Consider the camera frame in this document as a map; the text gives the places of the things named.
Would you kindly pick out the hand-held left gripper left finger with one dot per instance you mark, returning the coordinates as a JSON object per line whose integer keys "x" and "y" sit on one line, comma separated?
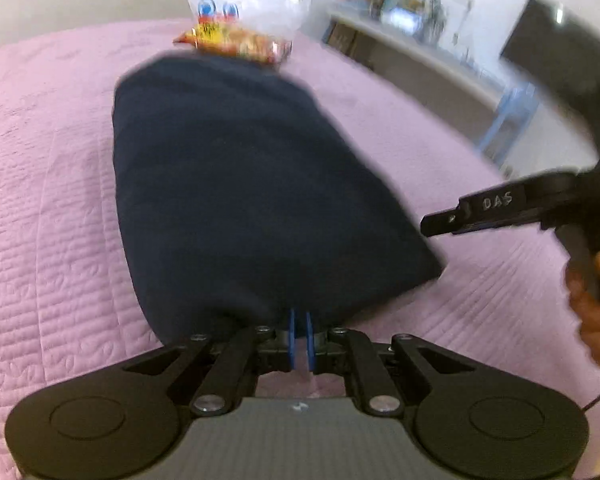
{"x": 293, "y": 337}

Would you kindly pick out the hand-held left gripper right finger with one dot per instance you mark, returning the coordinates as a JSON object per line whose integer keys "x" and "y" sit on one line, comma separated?
{"x": 310, "y": 337}

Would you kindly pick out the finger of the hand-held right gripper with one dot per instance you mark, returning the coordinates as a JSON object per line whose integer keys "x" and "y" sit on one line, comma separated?
{"x": 485, "y": 210}

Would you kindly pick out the black striped hoodie jacket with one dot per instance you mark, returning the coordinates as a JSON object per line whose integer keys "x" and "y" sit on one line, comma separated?
{"x": 250, "y": 185}

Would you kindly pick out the person's right hand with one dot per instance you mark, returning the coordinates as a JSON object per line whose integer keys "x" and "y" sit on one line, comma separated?
{"x": 597, "y": 325}

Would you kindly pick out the blue and white desk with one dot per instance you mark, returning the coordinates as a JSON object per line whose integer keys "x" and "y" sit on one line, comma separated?
{"x": 430, "y": 67}

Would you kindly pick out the thin white desk lamp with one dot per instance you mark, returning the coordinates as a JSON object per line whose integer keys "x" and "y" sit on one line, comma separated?
{"x": 462, "y": 20}

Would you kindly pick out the purple quilted bed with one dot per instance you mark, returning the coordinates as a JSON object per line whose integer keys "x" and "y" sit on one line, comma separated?
{"x": 45, "y": 185}

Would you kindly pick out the orange snack packet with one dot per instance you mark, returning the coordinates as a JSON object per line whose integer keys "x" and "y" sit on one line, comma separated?
{"x": 235, "y": 42}

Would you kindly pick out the black wall television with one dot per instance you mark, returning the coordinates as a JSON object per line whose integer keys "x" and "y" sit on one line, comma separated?
{"x": 570, "y": 55}

